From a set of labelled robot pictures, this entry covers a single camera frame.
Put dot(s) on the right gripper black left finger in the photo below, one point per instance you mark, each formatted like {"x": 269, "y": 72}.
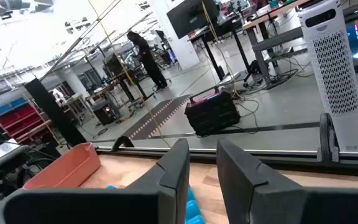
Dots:
{"x": 104, "y": 205}

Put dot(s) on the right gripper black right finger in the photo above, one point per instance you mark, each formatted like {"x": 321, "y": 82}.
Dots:
{"x": 291, "y": 205}

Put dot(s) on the long light blue block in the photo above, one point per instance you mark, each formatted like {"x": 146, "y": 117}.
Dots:
{"x": 193, "y": 211}

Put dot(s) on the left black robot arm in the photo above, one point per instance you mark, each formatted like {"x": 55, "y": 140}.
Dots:
{"x": 5, "y": 183}

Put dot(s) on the orange plastic bin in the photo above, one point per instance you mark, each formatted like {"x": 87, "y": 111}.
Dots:
{"x": 64, "y": 169}

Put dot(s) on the striped dark floor mat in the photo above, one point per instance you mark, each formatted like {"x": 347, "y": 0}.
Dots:
{"x": 154, "y": 119}

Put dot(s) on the black crate with red top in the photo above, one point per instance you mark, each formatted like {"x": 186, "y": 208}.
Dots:
{"x": 213, "y": 116}

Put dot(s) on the red storage shelf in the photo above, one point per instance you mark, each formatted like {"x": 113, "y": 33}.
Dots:
{"x": 17, "y": 119}

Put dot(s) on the white perforated tower fan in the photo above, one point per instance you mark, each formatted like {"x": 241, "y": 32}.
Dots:
{"x": 331, "y": 77}

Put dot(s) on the person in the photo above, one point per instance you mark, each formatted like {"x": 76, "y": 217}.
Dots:
{"x": 146, "y": 59}

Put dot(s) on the white column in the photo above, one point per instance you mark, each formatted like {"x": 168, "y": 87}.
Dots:
{"x": 182, "y": 53}

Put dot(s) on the black desk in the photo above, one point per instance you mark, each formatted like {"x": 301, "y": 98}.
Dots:
{"x": 225, "y": 28}

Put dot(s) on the wooden-top workbench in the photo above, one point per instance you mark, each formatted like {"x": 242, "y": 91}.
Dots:
{"x": 261, "y": 18}

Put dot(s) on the black monitor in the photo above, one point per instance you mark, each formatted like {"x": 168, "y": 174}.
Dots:
{"x": 191, "y": 17}

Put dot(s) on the black aluminium table frame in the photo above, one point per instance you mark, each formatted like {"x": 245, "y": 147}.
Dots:
{"x": 259, "y": 157}

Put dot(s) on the black frame clamp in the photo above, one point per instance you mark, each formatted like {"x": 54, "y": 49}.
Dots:
{"x": 323, "y": 137}
{"x": 122, "y": 137}

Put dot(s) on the black upright post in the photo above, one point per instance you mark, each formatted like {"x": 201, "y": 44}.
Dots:
{"x": 54, "y": 112}

